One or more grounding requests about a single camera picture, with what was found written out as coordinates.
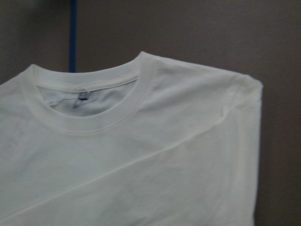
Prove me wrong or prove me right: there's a cream long-sleeve printed shirt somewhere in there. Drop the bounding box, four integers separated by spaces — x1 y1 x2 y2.
0 52 263 226

